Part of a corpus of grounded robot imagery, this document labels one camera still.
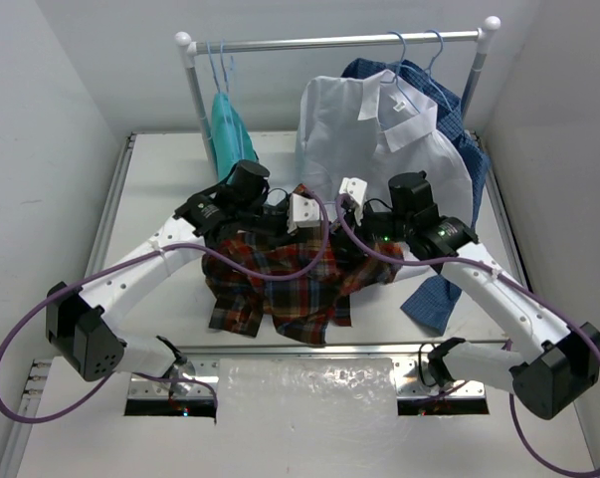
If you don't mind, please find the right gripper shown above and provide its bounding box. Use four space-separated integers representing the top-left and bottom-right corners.
329 196 412 255

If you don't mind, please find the red plaid shirt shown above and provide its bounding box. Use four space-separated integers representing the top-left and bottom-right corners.
201 227 401 346

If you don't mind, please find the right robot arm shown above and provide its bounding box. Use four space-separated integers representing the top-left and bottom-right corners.
336 172 600 420

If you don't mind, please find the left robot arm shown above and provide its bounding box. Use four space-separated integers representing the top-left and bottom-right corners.
46 160 288 382

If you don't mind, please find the blue checked shirt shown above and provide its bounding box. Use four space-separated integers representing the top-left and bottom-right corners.
340 56 491 334

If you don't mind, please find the blue hanger white shirt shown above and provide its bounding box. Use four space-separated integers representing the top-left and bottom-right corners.
376 30 420 130

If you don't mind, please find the white clothes rack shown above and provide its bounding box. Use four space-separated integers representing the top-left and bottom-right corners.
174 16 501 166

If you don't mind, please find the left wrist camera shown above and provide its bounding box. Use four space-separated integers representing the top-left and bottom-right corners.
288 193 321 234

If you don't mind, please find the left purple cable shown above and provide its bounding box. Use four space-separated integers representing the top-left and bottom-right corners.
0 191 330 424

